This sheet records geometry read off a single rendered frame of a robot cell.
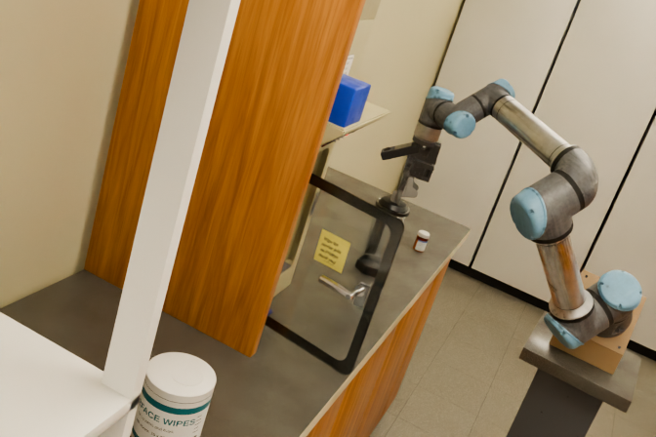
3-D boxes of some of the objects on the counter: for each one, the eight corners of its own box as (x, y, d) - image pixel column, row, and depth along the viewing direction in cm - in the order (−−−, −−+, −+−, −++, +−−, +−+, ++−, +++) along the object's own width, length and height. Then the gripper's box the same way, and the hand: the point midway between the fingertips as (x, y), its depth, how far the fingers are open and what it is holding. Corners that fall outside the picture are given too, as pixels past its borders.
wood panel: (83, 268, 192) (217, -375, 144) (91, 265, 195) (225, -368, 146) (250, 357, 179) (459, -320, 130) (256, 352, 181) (463, -314, 133)
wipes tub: (115, 436, 143) (131, 371, 138) (156, 404, 155) (173, 341, 149) (173, 471, 139) (191, 405, 134) (211, 435, 151) (229, 373, 146)
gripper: (441, 148, 220) (417, 215, 227) (441, 139, 231) (418, 202, 238) (412, 139, 220) (389, 205, 228) (414, 130, 231) (391, 193, 238)
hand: (396, 197), depth 233 cm, fingers open, 3 cm apart
